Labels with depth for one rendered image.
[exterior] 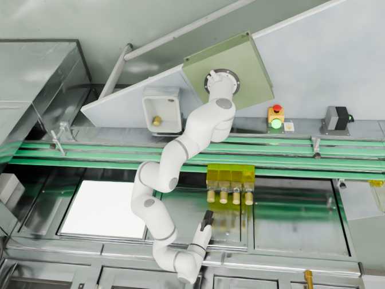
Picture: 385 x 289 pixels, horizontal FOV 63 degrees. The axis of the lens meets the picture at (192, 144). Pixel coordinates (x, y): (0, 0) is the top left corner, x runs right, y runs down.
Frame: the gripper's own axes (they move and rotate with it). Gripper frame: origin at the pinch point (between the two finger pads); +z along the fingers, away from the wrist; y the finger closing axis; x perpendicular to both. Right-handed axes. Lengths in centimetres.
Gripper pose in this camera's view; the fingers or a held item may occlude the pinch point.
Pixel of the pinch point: (209, 218)
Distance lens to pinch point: 141.6
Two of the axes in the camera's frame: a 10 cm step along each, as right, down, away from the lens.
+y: -0.6, -7.0, -7.1
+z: 3.5, -6.8, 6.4
